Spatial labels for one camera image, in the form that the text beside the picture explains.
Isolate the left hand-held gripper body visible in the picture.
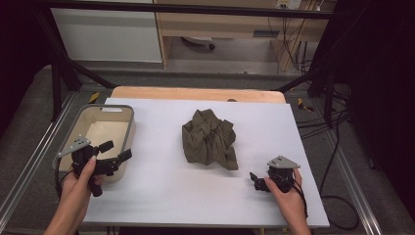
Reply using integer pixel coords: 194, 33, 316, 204
57, 135, 121, 198

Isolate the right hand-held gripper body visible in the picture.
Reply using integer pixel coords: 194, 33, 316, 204
266, 155, 301, 194

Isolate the beige bin with grey rim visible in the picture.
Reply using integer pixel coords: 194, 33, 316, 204
52, 103, 136, 184

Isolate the olive green cloth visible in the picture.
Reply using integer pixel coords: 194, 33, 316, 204
181, 108, 240, 171

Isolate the person's right hand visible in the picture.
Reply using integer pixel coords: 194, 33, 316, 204
263, 167, 308, 226

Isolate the person's left hand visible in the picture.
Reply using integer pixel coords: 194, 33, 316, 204
60, 155, 106, 212

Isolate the white board sheet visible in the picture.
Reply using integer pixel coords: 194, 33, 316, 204
82, 97, 331, 228

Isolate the black curtain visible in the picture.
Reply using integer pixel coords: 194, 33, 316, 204
307, 0, 415, 212
0, 0, 53, 140

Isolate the office chair base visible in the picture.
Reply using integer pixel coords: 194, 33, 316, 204
180, 35, 216, 52

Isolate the white power strip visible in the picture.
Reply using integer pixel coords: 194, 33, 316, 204
275, 0, 303, 11

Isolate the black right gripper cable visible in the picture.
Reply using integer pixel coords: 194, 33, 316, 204
277, 174, 309, 220

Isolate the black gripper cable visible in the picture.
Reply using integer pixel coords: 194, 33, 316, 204
54, 156, 74, 201
277, 174, 309, 220

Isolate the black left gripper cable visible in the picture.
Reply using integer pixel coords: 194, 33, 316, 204
54, 156, 74, 201

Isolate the black looped floor cable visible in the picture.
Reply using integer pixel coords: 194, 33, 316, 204
318, 112, 360, 231

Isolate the aluminium floor rail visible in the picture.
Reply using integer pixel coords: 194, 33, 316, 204
325, 129, 384, 235
0, 92, 78, 223

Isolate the bundle of black floor cables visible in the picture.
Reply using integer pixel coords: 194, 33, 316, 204
296, 86, 351, 141

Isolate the black metal frame stand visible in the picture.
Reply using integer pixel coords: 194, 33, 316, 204
33, 11, 115, 122
276, 63, 338, 129

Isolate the bundle of hanging desk cables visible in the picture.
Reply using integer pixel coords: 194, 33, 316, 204
267, 14, 312, 73

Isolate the black horizontal frame bar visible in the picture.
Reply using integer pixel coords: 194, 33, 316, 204
40, 0, 335, 21

